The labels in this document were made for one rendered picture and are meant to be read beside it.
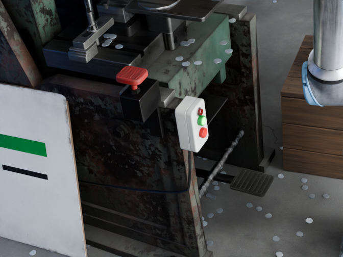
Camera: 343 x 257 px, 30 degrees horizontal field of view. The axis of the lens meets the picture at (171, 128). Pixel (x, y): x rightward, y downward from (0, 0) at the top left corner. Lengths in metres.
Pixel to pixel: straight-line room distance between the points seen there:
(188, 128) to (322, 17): 0.44
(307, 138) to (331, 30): 0.78
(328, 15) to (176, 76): 0.47
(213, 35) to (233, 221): 0.65
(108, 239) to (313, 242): 0.67
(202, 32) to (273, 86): 0.93
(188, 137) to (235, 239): 0.57
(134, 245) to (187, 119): 0.63
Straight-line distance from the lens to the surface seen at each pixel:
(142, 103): 1.57
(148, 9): 1.79
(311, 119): 2.19
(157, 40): 1.81
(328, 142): 2.23
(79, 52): 1.76
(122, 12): 1.83
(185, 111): 1.63
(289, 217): 2.20
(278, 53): 3.02
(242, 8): 2.04
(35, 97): 1.94
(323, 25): 1.52
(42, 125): 1.97
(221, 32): 1.97
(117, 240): 2.16
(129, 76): 1.55
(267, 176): 2.11
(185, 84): 1.81
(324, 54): 1.58
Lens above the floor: 1.58
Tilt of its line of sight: 37 degrees down
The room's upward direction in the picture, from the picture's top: 9 degrees counter-clockwise
